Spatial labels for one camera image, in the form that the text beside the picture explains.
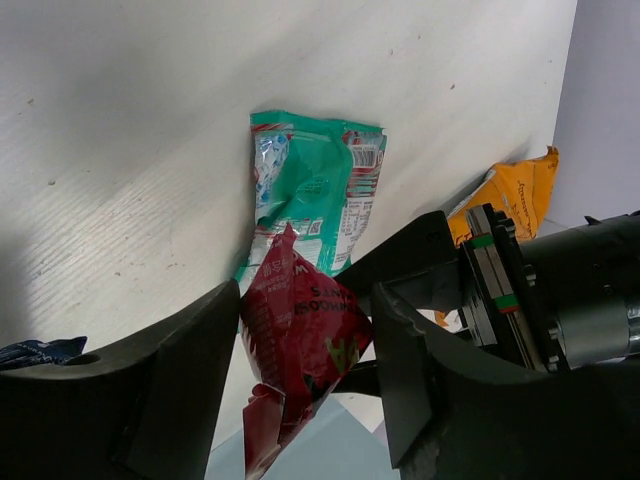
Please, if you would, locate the blue Kettle chips bag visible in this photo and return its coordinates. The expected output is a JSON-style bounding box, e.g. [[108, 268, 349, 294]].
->
[[0, 336, 88, 371]]

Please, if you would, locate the orange Kettle chips bag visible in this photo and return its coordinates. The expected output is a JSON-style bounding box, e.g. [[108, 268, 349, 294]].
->
[[447, 146, 559, 246]]

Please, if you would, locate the red pink snack packet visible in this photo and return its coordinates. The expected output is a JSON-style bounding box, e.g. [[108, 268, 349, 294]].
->
[[240, 227, 373, 479]]

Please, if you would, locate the teal candy bag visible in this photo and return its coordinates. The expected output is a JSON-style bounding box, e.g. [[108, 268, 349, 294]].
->
[[236, 110, 387, 288]]

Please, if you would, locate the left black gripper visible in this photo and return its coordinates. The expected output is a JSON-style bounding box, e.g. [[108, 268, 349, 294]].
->
[[458, 204, 639, 373]]

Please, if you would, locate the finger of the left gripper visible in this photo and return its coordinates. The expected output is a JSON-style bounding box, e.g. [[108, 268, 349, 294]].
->
[[335, 210, 462, 395]]

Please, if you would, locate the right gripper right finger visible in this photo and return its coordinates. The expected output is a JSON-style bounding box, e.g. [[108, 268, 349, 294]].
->
[[371, 285, 639, 479]]

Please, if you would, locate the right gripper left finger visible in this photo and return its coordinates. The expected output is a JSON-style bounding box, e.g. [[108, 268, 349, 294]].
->
[[1, 280, 240, 479]]

